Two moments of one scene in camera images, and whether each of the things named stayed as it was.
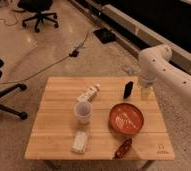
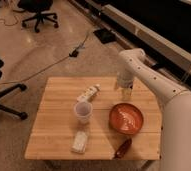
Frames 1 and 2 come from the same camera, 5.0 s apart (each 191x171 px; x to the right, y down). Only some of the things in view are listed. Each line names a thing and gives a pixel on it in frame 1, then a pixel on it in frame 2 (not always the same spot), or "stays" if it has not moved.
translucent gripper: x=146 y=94 -> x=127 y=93
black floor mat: x=105 y=35 stays
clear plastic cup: x=83 y=112 stays
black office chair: x=40 y=7 stays
